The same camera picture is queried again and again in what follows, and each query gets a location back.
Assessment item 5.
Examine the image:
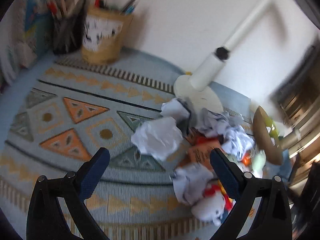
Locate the orange ball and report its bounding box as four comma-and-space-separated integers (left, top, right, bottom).
241, 153, 251, 166

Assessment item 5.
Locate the red orange snack wrapper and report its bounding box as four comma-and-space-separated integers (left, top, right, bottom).
177, 129, 223, 172

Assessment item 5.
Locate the paper pile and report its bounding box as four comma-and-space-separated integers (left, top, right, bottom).
161, 98, 254, 161

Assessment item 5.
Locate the white paper ball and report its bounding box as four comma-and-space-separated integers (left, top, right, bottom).
131, 117, 183, 161

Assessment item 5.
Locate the woven golden basket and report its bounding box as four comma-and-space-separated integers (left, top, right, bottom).
252, 106, 283, 165

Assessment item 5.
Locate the green snack packet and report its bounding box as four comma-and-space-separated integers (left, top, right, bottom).
264, 117, 279, 139

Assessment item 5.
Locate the patterned blue table mat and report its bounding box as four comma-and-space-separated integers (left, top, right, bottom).
0, 47, 253, 240

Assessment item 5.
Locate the white desk lamp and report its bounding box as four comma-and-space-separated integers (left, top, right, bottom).
173, 0, 275, 113

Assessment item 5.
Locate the cardboard pen holder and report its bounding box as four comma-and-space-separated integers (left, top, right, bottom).
81, 6, 133, 65

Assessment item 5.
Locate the black mesh pen holder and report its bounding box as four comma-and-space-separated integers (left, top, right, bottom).
53, 10, 85, 55

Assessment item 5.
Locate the row of standing books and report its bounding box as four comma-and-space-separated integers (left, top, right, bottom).
1, 0, 58, 85

